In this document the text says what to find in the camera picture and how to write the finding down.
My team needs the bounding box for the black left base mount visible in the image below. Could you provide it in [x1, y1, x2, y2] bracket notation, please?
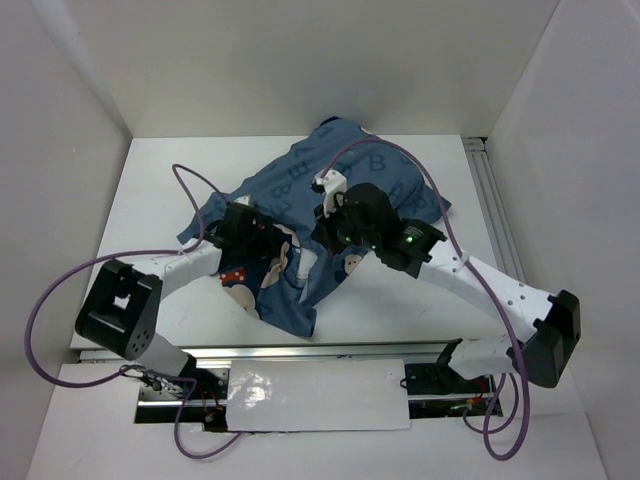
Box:
[124, 360, 231, 433]

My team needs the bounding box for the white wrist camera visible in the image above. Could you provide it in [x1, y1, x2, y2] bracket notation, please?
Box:
[233, 195, 254, 207]
[311, 169, 347, 218]

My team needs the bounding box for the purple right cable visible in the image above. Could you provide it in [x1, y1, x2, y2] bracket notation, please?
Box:
[319, 137, 532, 461]

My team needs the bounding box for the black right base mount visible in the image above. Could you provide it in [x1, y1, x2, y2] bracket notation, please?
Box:
[400, 363, 496, 420]

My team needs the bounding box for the white cover sheet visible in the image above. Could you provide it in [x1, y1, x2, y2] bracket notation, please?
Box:
[226, 359, 410, 433]

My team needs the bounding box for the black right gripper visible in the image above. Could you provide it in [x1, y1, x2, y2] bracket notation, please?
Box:
[310, 194, 379, 257]

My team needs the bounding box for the blue cartoon print pillowcase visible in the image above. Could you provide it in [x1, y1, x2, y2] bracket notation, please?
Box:
[178, 117, 451, 338]

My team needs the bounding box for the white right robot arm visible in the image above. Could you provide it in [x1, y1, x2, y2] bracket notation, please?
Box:
[312, 177, 581, 392]

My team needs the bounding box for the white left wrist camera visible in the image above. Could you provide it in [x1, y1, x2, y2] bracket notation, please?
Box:
[233, 195, 254, 207]

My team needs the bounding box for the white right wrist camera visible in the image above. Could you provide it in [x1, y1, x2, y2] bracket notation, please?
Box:
[311, 169, 347, 218]

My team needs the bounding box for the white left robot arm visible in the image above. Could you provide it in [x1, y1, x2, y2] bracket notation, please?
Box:
[75, 202, 289, 399]

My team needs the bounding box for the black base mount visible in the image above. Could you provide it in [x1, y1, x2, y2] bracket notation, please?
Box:
[400, 363, 496, 420]
[124, 360, 231, 433]

